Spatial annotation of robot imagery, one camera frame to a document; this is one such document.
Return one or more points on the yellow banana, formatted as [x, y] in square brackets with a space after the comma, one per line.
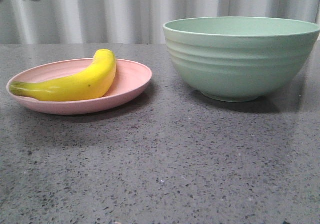
[93, 82]

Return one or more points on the pink plate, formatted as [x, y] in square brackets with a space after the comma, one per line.
[131, 79]

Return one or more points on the green bowl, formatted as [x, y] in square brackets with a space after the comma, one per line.
[238, 59]

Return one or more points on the white pleated curtain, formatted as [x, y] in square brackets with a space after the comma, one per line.
[127, 21]

